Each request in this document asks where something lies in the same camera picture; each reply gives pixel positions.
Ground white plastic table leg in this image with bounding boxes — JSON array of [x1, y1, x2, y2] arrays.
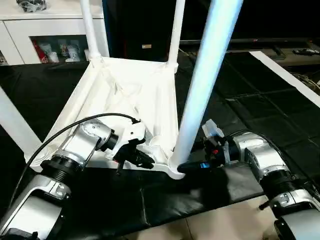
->
[[0, 85, 44, 164], [167, 0, 187, 69], [79, 0, 104, 64], [168, 0, 245, 174]]

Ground black remote control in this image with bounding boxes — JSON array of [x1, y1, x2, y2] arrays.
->
[[292, 48, 320, 56]]

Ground grey object on cabinet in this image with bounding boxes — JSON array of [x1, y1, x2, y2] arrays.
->
[[15, 0, 49, 13]]

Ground black mat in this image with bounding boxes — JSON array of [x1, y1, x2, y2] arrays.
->
[[0, 50, 320, 239]]

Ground white flat strip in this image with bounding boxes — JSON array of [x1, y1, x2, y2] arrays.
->
[[248, 50, 320, 109]]

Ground black flat monitor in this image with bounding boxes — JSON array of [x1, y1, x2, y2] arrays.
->
[[178, 37, 320, 51]]

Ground black cabinet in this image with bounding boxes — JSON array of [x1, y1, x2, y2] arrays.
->
[[102, 0, 320, 57]]

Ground white glass-door cabinet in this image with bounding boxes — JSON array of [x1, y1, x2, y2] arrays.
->
[[0, 0, 111, 66]]

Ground black stand leg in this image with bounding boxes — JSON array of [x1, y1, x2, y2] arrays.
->
[[258, 199, 273, 211]]

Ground white plastic table top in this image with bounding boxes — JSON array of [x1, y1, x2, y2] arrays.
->
[[27, 55, 187, 180]]

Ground tangled light cables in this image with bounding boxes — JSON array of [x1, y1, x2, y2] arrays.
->
[[299, 73, 320, 92]]

